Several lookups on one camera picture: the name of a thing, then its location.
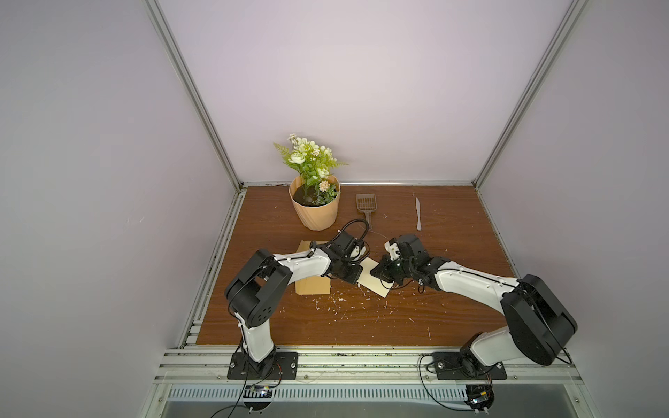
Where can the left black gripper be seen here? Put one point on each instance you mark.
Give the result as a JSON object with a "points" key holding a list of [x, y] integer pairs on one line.
{"points": [[357, 270]]}

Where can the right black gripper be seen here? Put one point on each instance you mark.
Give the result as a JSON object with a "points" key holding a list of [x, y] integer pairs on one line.
{"points": [[390, 267]]}

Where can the cream letter paper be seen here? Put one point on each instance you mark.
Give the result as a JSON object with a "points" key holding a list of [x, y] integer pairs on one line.
{"points": [[366, 279]]}

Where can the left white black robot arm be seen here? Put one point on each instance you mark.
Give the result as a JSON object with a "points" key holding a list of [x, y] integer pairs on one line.
{"points": [[255, 292]]}

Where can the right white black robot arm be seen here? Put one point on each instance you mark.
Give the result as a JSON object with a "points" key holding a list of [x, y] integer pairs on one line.
{"points": [[537, 325]]}

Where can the grey plastic knife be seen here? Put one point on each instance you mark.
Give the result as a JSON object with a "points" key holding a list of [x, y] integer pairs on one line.
{"points": [[419, 226]]}

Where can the beige ribbed flower pot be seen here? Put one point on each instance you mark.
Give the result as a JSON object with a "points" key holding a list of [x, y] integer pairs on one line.
{"points": [[316, 218]]}

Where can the small brown slotted scoop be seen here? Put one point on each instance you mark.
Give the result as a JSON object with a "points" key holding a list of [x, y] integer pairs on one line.
{"points": [[366, 204]]}

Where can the artificial green white plant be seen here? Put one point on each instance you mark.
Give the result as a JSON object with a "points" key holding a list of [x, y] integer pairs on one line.
{"points": [[313, 164]]}

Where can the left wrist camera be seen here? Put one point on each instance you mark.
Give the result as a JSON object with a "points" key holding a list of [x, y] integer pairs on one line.
{"points": [[359, 253]]}

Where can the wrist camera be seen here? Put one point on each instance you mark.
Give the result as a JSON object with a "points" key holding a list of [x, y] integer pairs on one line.
{"points": [[359, 253], [393, 250]]}

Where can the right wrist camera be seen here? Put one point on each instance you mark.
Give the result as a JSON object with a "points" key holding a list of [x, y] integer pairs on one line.
{"points": [[393, 250]]}

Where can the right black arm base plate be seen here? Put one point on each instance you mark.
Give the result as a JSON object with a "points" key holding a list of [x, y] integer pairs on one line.
{"points": [[455, 366]]}

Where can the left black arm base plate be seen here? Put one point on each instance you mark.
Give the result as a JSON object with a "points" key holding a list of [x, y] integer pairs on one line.
{"points": [[278, 366]]}

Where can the aluminium front rail frame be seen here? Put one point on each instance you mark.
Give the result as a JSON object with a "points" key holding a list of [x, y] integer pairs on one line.
{"points": [[343, 364]]}

